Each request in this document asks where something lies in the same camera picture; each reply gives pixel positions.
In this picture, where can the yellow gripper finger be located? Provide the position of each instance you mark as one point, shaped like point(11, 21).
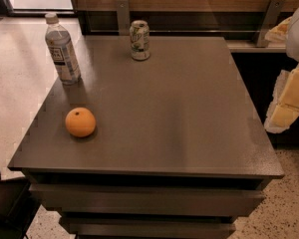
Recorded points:
point(278, 33)
point(284, 108)

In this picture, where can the green white 7up can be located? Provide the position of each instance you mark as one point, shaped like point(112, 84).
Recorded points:
point(140, 40)

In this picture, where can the grey drawer cabinet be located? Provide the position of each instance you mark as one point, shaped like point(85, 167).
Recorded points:
point(179, 151)

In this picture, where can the orange fruit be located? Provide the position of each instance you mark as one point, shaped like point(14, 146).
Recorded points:
point(80, 122)

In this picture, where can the clear plastic water bottle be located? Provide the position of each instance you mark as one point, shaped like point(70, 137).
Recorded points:
point(62, 51)

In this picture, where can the dark chair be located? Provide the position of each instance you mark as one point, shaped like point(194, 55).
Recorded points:
point(18, 208)

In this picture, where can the right metal rail bracket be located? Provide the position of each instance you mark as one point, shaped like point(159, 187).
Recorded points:
point(269, 19)

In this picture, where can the metal rail bracket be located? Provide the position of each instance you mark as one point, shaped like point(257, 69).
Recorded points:
point(269, 19)
point(123, 16)

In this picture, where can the left metal rail bracket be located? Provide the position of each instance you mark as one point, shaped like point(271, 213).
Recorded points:
point(123, 16)

